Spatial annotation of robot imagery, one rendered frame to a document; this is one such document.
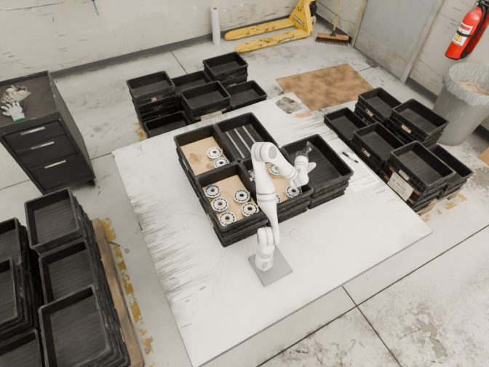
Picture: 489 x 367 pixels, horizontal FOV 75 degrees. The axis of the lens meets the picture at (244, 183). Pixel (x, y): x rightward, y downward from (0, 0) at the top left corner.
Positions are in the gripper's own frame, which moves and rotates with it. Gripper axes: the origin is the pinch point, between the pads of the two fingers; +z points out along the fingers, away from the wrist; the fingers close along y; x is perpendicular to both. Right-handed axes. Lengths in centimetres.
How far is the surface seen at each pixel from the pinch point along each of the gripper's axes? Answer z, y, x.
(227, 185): -18, 43, -23
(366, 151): 85, 12, 73
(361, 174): 25, 3, 53
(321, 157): 19.8, 8.3, 21.3
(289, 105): 86, 23, -5
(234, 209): -34, 41, -14
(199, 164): -6, 53, -44
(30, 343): -111, 158, -67
